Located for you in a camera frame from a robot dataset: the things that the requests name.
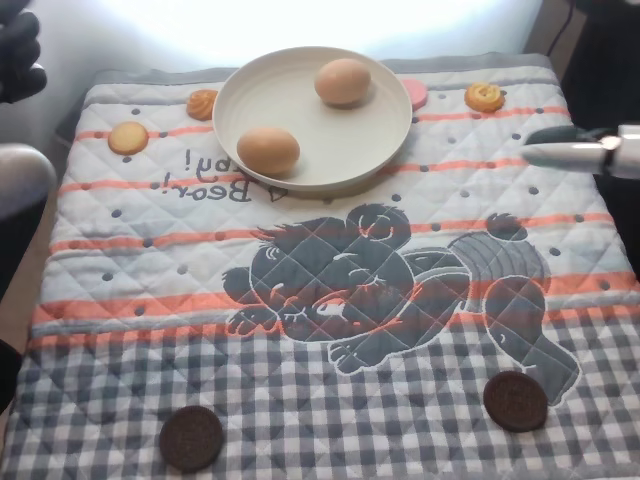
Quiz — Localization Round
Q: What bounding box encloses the dark chocolate sandwich cookie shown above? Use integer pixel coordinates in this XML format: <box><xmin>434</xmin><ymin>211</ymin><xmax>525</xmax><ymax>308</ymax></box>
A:
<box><xmin>158</xmin><ymin>405</ymin><xmax>224</xmax><ymax>473</ymax></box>
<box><xmin>482</xmin><ymin>370</ymin><xmax>549</xmax><ymax>432</ymax></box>

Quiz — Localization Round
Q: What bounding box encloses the round tan biscuit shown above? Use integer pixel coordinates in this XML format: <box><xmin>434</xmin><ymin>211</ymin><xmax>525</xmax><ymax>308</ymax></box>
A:
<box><xmin>108</xmin><ymin>121</ymin><xmax>150</xmax><ymax>156</ymax></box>

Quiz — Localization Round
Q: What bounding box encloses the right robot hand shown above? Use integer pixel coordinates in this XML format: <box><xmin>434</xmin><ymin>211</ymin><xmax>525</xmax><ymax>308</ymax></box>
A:
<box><xmin>519</xmin><ymin>123</ymin><xmax>640</xmax><ymax>180</ymax></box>

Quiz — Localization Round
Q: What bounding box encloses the swirl butter cookie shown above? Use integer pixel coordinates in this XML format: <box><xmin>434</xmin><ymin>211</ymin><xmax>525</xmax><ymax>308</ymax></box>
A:
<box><xmin>463</xmin><ymin>82</ymin><xmax>507</xmax><ymax>112</ymax></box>
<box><xmin>186</xmin><ymin>88</ymin><xmax>220</xmax><ymax>122</ymax></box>

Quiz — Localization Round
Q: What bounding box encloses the pink round cookie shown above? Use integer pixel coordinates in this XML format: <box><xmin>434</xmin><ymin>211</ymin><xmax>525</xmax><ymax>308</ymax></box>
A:
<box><xmin>399</xmin><ymin>78</ymin><xmax>428</xmax><ymax>110</ymax></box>

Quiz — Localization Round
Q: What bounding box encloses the brown egg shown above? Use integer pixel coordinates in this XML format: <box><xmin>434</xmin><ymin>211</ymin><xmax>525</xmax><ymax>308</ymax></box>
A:
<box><xmin>313</xmin><ymin>58</ymin><xmax>373</xmax><ymax>106</ymax></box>
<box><xmin>236</xmin><ymin>126</ymin><xmax>301</xmax><ymax>176</ymax></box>

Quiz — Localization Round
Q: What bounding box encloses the thin black cable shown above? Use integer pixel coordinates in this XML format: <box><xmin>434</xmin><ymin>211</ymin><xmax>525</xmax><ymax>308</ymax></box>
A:
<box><xmin>546</xmin><ymin>0</ymin><xmax>576</xmax><ymax>56</ymax></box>

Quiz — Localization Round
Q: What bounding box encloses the cream round plate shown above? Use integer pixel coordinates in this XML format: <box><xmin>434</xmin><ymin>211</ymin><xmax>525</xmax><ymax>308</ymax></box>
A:
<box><xmin>211</xmin><ymin>46</ymin><xmax>413</xmax><ymax>191</ymax></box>

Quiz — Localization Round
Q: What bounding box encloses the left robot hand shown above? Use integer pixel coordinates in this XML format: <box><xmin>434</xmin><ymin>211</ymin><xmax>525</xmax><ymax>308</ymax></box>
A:
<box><xmin>0</xmin><ymin>9</ymin><xmax>48</xmax><ymax>105</ymax></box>

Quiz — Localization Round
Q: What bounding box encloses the grey quilt with bear print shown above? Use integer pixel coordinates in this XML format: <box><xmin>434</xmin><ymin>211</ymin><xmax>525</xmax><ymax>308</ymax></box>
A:
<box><xmin>7</xmin><ymin>52</ymin><xmax>640</xmax><ymax>480</ymax></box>

